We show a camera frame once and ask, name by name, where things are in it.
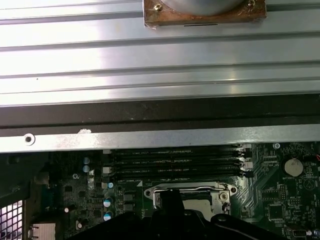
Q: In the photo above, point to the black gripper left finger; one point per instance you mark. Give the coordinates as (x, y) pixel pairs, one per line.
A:
(140, 230)

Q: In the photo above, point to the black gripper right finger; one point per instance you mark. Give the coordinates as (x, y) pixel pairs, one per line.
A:
(200, 230)

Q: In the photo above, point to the thin metal locking lever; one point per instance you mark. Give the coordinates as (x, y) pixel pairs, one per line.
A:
(200, 188)

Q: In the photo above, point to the green motherboard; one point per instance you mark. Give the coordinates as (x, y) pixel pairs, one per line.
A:
(262, 180)

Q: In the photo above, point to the internal USB port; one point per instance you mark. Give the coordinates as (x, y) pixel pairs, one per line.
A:
(298, 233)

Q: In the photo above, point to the round coin battery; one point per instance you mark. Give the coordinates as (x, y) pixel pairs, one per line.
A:
(293, 167)

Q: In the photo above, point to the silver motherboard screw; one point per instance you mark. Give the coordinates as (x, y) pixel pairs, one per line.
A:
(276, 145)

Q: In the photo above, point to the black open PC case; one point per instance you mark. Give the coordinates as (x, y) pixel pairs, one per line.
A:
(160, 112)

